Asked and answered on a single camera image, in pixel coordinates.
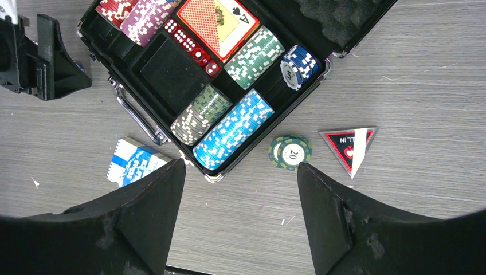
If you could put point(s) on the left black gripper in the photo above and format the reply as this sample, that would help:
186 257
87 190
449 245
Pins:
45 70

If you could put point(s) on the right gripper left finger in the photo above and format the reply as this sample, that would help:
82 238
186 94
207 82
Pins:
129 230

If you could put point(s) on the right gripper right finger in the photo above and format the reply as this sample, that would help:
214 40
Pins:
351 233

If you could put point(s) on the blue playing card deck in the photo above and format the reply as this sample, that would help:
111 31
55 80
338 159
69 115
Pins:
132 161

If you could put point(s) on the purple poker chip stack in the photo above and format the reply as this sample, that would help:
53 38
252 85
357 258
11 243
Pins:
145 19

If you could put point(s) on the red die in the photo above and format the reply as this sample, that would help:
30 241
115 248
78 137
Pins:
200 56
212 68
179 35
189 44
171 25

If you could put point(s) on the black poker chip case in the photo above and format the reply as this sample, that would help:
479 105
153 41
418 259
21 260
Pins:
218 76

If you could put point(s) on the white paper scrap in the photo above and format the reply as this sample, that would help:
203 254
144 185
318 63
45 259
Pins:
359 149

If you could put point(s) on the red triangle all-in button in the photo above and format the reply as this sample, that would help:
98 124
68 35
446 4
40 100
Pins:
341 143

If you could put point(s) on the red poker chip stack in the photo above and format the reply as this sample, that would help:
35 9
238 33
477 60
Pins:
115 11

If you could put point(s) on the dark green chip pile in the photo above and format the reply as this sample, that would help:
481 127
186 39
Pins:
287 152

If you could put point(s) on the light blue chip stack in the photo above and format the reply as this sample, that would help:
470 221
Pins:
244 119

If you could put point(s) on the grey camo chip stack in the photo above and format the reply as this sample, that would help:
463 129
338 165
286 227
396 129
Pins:
200 115

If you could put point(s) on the red playing card deck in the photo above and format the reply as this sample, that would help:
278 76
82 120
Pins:
222 25

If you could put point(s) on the green poker chip stack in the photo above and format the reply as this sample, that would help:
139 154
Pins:
254 58

